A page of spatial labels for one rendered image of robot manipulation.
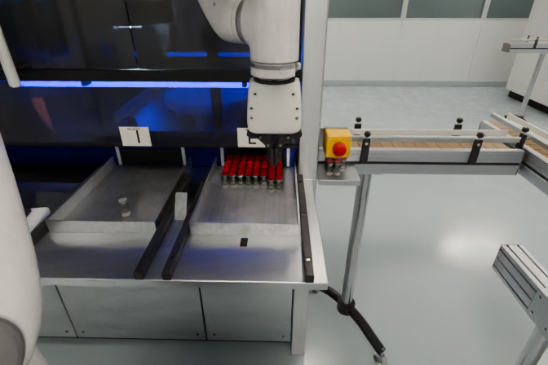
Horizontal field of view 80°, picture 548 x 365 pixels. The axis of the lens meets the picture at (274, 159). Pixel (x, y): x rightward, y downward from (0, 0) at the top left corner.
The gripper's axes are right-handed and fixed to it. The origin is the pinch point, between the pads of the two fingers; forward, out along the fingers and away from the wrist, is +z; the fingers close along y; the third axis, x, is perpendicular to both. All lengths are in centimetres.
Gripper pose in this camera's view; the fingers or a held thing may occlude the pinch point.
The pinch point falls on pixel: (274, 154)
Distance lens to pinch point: 64.9
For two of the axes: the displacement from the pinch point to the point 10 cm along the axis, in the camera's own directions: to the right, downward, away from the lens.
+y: -10.0, -0.1, 0.2
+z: 0.0, 8.9, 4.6
